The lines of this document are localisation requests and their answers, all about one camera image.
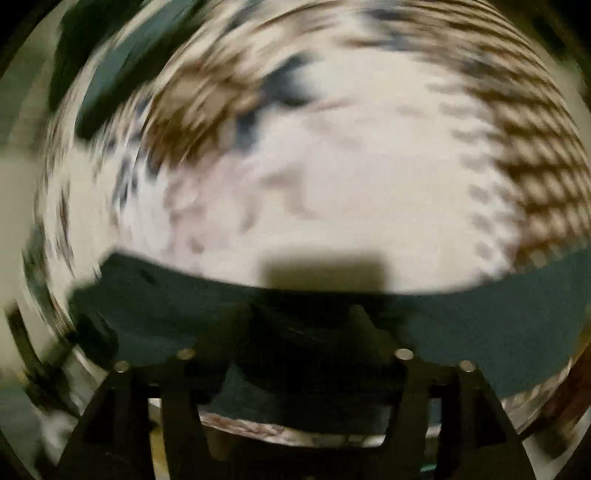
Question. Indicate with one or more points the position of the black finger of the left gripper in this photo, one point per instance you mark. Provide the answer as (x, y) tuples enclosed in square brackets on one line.
[(111, 440), (477, 440)]

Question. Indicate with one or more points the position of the dark blue denim jeans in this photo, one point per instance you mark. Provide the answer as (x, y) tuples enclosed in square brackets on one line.
[(316, 361)]

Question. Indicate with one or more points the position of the brown checkered bed sheet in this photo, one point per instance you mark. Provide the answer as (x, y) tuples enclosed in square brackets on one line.
[(498, 92)]

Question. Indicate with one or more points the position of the floral white bed quilt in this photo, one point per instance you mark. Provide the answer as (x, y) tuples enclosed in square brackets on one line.
[(282, 145)]

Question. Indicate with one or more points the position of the folded blue jeans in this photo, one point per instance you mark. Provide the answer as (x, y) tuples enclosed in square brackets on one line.
[(137, 38)]

